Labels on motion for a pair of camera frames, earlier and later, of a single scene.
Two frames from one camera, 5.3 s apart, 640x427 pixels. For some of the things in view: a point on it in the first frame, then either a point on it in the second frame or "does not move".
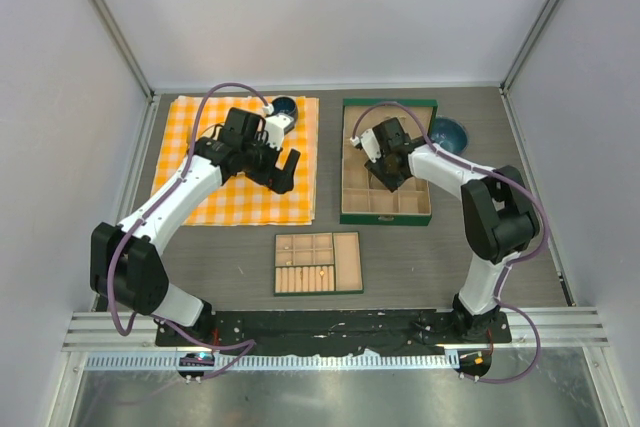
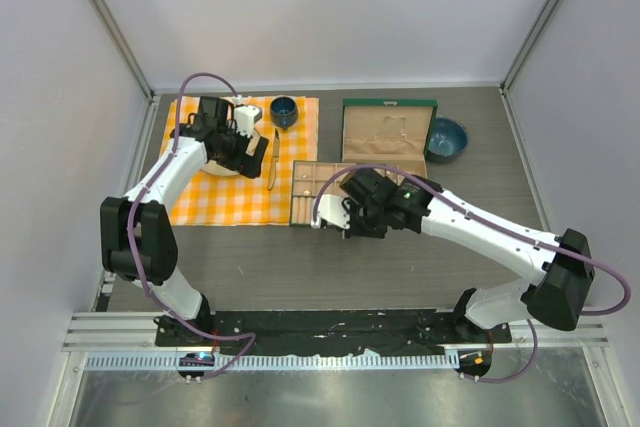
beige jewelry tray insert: [318, 263] -> [310, 179]
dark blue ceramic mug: [285, 105] does not move
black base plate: [379, 330] does not move
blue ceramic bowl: [450, 134] does not move
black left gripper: [273, 177] -> [250, 166]
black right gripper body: [382, 170] -> [365, 221]
